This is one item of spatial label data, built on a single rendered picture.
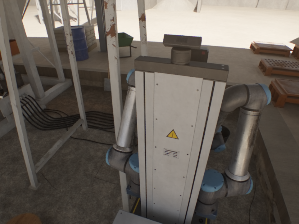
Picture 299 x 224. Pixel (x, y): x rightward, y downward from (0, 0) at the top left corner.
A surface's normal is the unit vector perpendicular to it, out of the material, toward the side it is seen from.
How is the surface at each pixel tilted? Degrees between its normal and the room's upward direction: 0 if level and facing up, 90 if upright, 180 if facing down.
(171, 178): 90
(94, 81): 90
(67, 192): 0
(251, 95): 65
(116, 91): 80
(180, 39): 61
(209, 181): 5
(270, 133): 0
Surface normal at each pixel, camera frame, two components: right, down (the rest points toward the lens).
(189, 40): -0.29, 0.05
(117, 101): -0.25, 0.38
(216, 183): -0.09, -0.83
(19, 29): 0.97, 0.14
